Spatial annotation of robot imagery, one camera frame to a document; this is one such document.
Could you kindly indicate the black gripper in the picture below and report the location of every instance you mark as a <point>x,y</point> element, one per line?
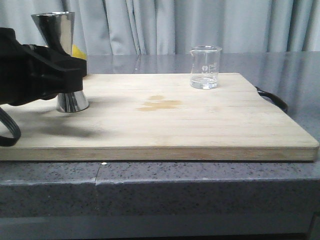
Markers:
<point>32,72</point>

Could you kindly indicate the steel double jigger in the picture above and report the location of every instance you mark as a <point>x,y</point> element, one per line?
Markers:
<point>57,29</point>

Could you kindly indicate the clear glass beaker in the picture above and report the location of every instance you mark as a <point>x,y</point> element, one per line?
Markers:
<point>205,66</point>

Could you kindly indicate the yellow lemon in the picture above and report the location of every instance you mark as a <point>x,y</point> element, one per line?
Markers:
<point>77,53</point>

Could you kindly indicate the grey curtain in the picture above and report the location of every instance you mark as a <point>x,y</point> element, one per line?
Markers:
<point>166,27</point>

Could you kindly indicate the wooden cutting board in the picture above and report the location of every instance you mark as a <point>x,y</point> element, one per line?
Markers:
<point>160,117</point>

